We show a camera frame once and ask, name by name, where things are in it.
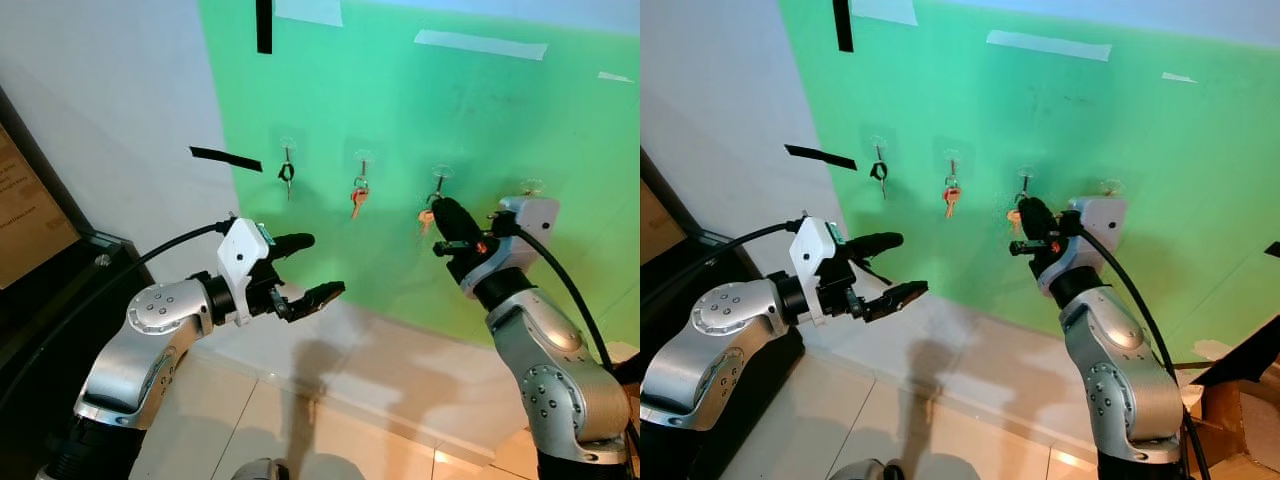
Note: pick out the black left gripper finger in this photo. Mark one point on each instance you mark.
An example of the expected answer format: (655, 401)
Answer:
(318, 296)
(290, 245)
(873, 245)
(900, 297)

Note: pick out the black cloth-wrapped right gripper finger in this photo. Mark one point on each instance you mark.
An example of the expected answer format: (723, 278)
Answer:
(1034, 218)
(452, 218)

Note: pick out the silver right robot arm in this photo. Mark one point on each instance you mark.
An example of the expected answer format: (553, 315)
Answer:
(1125, 380)
(555, 380)

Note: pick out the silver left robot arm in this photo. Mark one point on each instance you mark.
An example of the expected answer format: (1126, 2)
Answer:
(140, 350)
(710, 350)

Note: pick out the orange key with red tag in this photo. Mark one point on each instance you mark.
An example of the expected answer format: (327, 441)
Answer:
(358, 198)
(951, 198)

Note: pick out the long slanted black tape strip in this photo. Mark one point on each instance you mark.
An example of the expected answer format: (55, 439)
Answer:
(820, 157)
(225, 158)

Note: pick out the long white tape strip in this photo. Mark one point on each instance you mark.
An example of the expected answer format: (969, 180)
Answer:
(480, 44)
(1050, 45)

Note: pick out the black cabinet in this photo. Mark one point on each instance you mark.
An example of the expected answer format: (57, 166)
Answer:
(60, 300)
(670, 280)

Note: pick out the brown printed cardboard box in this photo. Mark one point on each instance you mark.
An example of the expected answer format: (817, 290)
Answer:
(25, 215)
(655, 225)

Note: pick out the small white tape strip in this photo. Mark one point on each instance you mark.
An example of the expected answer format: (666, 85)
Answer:
(615, 77)
(1180, 77)

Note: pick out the short upright black tape strip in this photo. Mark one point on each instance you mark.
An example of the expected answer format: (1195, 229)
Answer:
(843, 25)
(264, 25)

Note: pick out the wide white tape strip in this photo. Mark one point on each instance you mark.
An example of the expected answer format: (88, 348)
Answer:
(885, 10)
(310, 10)

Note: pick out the plain open cardboard box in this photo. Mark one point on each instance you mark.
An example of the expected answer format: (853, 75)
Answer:
(1245, 430)

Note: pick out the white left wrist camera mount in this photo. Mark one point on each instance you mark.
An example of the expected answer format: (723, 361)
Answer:
(812, 260)
(240, 260)

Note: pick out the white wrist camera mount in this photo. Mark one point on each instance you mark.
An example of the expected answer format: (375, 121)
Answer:
(525, 225)
(240, 260)
(1095, 225)
(812, 260)

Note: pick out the clear wall hook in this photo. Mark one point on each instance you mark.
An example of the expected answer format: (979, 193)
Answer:
(951, 160)
(1026, 174)
(288, 148)
(531, 186)
(1111, 186)
(441, 174)
(878, 148)
(364, 160)

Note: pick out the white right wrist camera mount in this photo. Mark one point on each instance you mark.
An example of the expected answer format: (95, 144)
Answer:
(1095, 225)
(525, 225)

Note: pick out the green wall sheet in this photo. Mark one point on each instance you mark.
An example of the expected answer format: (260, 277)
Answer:
(1050, 120)
(450, 120)

